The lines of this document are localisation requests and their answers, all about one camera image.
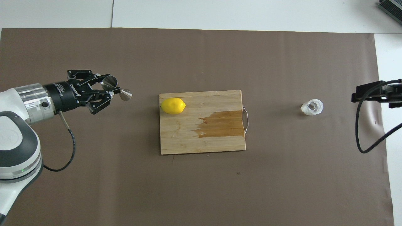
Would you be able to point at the brown paper table mat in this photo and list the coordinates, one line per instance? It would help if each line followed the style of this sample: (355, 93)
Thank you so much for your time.
(201, 188)

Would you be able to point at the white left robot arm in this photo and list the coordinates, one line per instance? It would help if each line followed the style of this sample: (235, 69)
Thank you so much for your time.
(15, 147)

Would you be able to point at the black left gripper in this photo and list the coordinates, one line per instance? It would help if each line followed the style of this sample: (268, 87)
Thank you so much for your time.
(64, 95)

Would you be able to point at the wooden cutting board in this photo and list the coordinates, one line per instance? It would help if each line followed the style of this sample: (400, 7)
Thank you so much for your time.
(188, 138)

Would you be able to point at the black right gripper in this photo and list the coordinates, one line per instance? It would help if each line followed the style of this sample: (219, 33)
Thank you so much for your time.
(394, 95)

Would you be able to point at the steel double jigger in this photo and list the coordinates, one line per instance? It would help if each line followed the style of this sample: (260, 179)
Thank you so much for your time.
(110, 82)

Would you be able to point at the yellow lemon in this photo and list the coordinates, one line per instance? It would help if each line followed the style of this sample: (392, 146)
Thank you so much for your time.
(172, 106)

